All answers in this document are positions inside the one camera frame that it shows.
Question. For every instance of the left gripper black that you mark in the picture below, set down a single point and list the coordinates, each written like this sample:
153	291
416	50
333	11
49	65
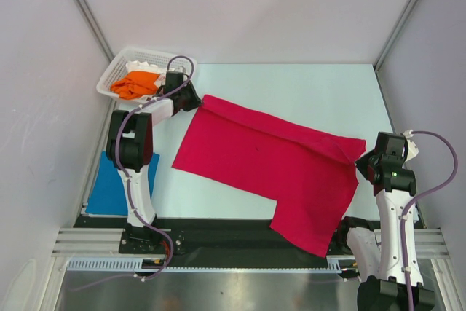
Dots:
195	100

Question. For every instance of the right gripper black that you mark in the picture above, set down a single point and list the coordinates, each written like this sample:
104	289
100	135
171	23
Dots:
361	163

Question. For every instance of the red t shirt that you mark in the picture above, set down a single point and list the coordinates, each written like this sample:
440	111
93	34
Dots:
311	175

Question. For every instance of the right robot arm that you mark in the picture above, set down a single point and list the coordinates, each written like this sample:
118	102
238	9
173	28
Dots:
390	277

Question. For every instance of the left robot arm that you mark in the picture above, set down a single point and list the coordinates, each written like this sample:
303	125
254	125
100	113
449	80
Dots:
130	147

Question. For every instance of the orange t shirt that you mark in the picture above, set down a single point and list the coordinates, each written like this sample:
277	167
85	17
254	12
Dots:
136	84

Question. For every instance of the white t shirt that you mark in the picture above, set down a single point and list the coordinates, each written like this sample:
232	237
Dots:
145	66

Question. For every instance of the white plastic basket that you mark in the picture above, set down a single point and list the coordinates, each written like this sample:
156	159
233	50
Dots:
117	68

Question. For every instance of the folded blue t shirt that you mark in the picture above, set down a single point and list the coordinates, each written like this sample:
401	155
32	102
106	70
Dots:
107	197

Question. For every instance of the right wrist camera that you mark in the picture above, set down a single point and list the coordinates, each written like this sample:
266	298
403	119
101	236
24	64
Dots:
411	150

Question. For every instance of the white slotted cable duct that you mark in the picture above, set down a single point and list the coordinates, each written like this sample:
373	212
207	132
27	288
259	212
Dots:
146	266

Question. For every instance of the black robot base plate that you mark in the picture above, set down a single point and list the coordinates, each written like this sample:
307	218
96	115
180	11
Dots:
250	240

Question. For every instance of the left aluminium frame post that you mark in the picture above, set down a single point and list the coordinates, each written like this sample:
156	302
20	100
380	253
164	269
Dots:
95	28

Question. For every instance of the aluminium frame post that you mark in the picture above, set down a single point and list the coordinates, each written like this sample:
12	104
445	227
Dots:
95	28
395	33

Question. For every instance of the right aluminium frame post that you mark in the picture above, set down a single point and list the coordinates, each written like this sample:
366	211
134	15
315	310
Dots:
395	33

